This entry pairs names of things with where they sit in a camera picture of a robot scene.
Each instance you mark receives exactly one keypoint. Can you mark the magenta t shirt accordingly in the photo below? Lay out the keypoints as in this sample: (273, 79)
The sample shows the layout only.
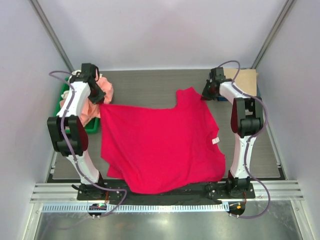
(158, 150)

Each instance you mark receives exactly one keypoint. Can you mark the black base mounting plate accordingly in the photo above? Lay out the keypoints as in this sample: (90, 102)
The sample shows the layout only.
(207, 193)

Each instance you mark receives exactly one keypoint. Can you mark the folded beige t shirt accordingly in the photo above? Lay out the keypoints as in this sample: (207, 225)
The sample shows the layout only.
(246, 81)

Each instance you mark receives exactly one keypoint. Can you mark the white slotted cable duct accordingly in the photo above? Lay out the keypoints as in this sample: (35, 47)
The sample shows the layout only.
(100, 208)

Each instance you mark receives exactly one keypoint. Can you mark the folded blue t shirt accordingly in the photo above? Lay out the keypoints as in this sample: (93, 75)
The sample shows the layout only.
(222, 98)

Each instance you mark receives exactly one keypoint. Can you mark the white t shirt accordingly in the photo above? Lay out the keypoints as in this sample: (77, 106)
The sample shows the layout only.
(65, 94)

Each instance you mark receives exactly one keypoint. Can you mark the left aluminium frame post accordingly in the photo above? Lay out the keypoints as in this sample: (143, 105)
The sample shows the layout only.
(51, 33)

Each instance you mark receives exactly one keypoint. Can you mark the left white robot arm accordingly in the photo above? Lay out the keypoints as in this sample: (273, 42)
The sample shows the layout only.
(68, 135)

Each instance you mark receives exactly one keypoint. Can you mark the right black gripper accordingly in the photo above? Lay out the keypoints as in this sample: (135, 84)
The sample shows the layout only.
(205, 96)

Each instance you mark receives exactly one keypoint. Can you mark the aluminium frame post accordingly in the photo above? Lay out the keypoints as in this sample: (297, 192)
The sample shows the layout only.
(51, 33)
(276, 27)

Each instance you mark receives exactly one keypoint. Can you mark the right aluminium frame post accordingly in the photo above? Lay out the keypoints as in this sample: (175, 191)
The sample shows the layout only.
(276, 27)

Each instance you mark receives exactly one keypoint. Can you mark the salmon pink t shirt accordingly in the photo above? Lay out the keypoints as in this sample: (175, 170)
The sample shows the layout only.
(82, 99)

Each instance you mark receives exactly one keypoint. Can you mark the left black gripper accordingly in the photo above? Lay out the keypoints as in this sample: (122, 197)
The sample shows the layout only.
(99, 98)

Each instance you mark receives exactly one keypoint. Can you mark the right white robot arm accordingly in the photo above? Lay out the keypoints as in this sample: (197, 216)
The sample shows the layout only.
(245, 122)

